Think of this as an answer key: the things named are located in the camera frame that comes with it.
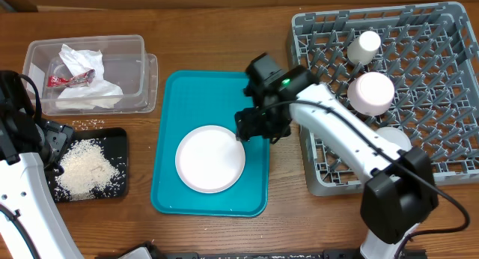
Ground pink plate with rice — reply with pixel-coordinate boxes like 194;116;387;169
175;125;245;194

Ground black tray bin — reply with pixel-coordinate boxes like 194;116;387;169
49;127;129;203

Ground white cup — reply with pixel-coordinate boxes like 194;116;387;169
347;31;382;65

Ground teal plastic tray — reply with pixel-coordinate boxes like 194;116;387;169
150;70;269;217

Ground spilled rice grains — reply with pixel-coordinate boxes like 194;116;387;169
71;118;106;131

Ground grey bowl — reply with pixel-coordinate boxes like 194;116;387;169
376;127;412;151

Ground grey dish rack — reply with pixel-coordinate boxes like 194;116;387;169
287;1;478;185

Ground clear plastic bin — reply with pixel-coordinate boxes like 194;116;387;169
23;35;159;116

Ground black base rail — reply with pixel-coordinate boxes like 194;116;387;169
95;240;427;259

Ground red snack wrapper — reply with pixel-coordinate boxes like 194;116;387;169
46;70;96;88

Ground white napkin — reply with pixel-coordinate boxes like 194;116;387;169
55;44;123;110

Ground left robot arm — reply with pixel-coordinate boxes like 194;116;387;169
1;70;82;258

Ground pile of white rice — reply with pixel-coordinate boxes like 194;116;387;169
53;138;126;202

